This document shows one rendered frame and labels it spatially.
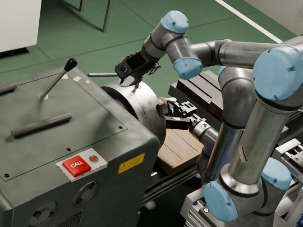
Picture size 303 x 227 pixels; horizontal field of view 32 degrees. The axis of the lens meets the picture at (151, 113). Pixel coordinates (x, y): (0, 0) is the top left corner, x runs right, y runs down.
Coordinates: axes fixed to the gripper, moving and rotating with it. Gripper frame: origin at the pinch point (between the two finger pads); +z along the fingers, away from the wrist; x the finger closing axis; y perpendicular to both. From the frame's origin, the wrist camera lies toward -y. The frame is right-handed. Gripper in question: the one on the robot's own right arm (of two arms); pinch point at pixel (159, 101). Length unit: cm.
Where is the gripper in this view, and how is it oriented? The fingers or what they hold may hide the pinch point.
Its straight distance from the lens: 214.2
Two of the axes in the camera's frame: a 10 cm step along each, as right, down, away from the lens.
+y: 7.0, -3.0, 6.5
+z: -6.7, -5.7, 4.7
